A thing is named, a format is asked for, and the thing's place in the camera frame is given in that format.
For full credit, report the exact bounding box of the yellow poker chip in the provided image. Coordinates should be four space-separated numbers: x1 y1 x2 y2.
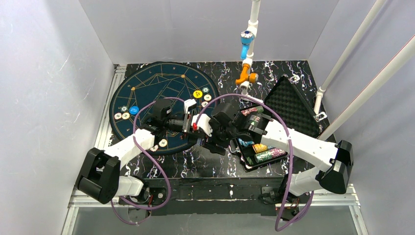
121 112 131 120
204 94 212 101
159 139 168 147

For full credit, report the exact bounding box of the blue small blind button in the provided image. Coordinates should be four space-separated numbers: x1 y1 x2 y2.
129 106 139 116

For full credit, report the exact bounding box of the yellow big blind button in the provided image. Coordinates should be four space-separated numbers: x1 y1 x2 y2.
193 90 204 99

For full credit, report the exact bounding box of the boxed deck of playing cards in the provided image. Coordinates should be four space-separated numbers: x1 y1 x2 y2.
195 136 208 147

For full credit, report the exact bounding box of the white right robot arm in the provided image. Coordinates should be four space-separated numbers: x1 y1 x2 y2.
193 103 353 196

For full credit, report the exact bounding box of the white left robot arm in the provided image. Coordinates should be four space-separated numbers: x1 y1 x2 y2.
75 117 167 204

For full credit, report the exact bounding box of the light blue chip stack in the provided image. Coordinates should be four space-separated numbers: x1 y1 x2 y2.
238 139 254 147

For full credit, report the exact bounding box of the round dark blue poker mat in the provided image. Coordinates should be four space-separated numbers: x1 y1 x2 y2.
109 62 219 142

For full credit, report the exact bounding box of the red and green chip row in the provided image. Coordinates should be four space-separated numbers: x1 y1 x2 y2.
240 106 264 116

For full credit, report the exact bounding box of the yellow chip stack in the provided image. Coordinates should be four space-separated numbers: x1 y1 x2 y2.
252 143 269 154

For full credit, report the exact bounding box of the green and purple chip row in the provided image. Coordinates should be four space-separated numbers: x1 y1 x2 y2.
254 148 287 163

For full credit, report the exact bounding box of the black poker chip case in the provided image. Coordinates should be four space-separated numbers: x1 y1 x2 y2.
231 76 326 172

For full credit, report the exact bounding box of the white thin diagonal pole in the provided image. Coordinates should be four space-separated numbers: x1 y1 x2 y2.
314 0 386 115

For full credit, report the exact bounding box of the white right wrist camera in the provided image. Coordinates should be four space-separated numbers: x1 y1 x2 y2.
195 114 213 137

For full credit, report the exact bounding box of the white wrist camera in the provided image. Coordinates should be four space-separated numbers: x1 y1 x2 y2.
184 99 197 114
195 114 213 137

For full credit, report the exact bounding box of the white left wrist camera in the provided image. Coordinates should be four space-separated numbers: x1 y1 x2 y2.
184 99 197 114

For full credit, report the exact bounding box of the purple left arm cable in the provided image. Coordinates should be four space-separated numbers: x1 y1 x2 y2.
110 97 192 226

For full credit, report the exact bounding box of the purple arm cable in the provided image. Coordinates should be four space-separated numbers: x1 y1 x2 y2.
110 97 192 226
194 94 315 232

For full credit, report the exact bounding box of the white pipe camera stand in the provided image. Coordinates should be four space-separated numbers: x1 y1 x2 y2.
235 0 261 101

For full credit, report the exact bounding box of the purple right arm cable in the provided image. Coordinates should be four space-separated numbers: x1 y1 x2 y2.
194 94 315 232

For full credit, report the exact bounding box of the aluminium frame rail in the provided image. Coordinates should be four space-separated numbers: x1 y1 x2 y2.
61 65 127 235

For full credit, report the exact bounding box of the white diagonal frame pole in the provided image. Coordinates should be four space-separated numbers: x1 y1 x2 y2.
318 36 415 141

